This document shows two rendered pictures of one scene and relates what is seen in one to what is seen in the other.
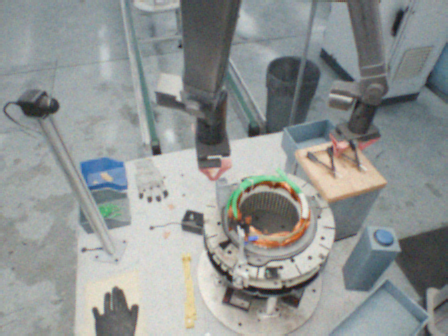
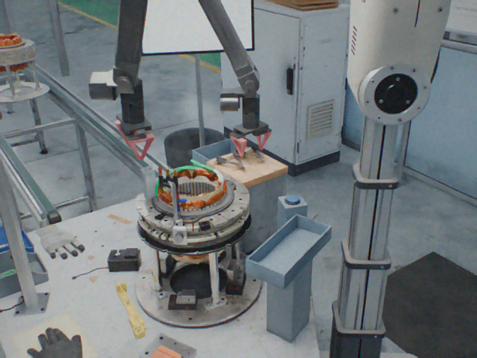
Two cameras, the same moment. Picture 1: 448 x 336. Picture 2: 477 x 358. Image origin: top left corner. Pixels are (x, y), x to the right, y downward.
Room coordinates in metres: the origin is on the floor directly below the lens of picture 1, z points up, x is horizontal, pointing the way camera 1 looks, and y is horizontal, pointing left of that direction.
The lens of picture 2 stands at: (-0.77, 0.15, 1.81)
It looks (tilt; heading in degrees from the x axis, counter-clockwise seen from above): 28 degrees down; 342
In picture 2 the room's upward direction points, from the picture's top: 1 degrees counter-clockwise
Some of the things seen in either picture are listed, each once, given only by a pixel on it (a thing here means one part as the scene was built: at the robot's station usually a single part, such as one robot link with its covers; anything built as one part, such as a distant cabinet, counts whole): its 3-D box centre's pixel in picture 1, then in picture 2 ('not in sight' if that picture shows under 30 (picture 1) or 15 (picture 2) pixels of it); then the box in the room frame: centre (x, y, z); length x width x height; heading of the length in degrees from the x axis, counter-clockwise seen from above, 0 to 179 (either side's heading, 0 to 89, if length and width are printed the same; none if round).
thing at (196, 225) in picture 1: (197, 222); (124, 258); (0.63, 0.09, 0.81); 0.10 x 0.06 x 0.06; 73
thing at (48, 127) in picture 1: (84, 197); (11, 223); (0.54, 0.38, 1.07); 0.03 x 0.03 x 0.57; 81
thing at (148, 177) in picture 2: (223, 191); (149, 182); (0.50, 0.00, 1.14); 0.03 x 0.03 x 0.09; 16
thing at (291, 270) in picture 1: (268, 218); (193, 198); (0.46, -0.11, 1.09); 0.32 x 0.32 x 0.01
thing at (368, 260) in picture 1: (367, 261); (291, 235); (0.44, -0.41, 0.91); 0.07 x 0.07 x 0.25; 86
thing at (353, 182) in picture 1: (338, 168); (246, 167); (0.66, -0.34, 1.05); 0.20 x 0.19 x 0.02; 18
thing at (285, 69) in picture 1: (290, 90); (196, 164); (2.07, -0.49, 0.39); 0.39 x 0.39 x 0.35
